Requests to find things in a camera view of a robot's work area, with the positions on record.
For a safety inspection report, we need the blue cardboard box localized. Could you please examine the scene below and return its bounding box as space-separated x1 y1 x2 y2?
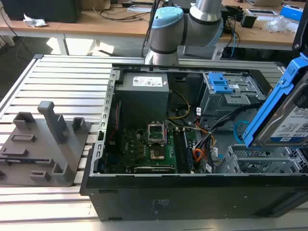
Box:
280 4 304 22

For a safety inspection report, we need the black graphics card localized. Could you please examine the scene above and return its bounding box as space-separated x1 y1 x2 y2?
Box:
133 165 176 174

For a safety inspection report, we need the black PC case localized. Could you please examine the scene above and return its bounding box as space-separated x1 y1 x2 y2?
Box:
80 63 308 221

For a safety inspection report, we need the hard disk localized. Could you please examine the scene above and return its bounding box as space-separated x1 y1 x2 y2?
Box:
242 51 308 149

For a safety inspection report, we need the metal socket cover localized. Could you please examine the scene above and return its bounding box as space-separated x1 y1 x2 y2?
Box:
147 122 167 145

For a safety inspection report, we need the blue wire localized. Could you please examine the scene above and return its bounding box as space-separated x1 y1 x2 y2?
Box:
233 120 251 145

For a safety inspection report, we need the black cable bundle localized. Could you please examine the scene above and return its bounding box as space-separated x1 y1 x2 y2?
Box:
194 105 262 151

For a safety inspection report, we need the red wire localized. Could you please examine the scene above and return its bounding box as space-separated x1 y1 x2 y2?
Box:
108 101 121 142

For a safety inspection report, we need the orange wire bundle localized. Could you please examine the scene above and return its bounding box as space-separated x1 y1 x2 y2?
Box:
192 124 215 167

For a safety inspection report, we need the grey parts rack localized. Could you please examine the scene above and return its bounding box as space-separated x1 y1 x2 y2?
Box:
0 101 92 187

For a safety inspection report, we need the grey metal drive cage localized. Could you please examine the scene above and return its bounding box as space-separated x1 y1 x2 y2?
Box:
199 71 267 122

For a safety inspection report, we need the wooden desk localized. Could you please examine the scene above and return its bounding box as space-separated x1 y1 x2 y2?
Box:
0 0 308 51

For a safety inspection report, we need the RAM stick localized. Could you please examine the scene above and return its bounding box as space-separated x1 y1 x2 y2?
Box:
182 128 195 173

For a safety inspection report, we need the thin blue cable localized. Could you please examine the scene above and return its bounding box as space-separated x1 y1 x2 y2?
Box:
230 30 241 59

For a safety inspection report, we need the crumpled white paper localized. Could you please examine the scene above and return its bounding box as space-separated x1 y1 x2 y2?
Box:
23 13 48 28

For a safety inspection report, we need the blue plastic latch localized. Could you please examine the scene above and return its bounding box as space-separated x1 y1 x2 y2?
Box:
208 72 234 95

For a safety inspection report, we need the black RAM slot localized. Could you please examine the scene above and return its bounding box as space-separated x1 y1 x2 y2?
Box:
173 128 185 174

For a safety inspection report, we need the large black box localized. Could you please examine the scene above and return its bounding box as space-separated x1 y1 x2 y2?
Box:
1 0 82 24

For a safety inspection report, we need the yellow and black wire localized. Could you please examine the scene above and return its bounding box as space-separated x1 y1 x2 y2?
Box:
167 90 191 120

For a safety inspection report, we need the grey metal disk bay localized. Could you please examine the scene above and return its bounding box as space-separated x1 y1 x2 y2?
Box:
215 143 308 174

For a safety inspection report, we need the grey power supply unit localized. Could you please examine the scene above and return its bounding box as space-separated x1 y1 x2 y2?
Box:
115 72 170 128

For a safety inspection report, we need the small black box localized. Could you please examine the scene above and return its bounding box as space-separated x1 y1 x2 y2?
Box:
240 14 257 29

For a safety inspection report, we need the clear plastic bag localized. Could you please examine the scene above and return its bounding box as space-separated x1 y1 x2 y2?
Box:
266 15 297 34

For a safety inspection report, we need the green motherboard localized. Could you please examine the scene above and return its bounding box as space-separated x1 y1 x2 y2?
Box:
104 127 195 174

